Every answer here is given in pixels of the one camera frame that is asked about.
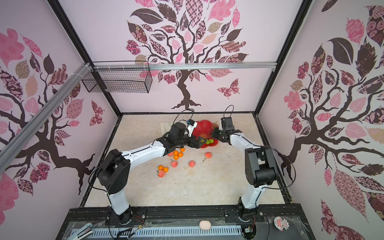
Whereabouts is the pink round sticker toy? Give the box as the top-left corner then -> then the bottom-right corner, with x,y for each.
274,217 -> 290,232

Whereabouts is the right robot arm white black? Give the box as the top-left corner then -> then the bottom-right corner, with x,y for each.
213,117 -> 278,220

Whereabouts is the black wire basket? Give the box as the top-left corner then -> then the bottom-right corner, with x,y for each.
82,60 -> 153,94

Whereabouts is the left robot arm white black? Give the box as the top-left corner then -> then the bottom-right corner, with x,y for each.
96,120 -> 209,225

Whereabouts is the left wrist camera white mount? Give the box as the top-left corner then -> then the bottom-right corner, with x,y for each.
187,119 -> 198,137

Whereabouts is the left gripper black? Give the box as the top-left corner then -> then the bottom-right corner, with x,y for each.
175,133 -> 207,148

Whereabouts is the white slotted cable duct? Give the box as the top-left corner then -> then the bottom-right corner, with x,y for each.
63,226 -> 244,240

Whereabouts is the red flower-shaped fruit bowl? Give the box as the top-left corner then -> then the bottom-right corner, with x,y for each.
192,120 -> 219,148

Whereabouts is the aluminium rail left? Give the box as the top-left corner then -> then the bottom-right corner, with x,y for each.
1,63 -> 92,173

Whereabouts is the aluminium rail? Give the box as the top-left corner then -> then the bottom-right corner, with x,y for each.
1,63 -> 92,173
93,61 -> 277,71

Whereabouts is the white stapler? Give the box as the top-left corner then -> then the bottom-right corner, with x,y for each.
68,223 -> 94,240

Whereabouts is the purple fake grape bunch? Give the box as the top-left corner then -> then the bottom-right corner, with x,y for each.
211,122 -> 219,129

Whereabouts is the aluminium rail back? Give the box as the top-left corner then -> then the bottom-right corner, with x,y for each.
93,61 -> 277,71

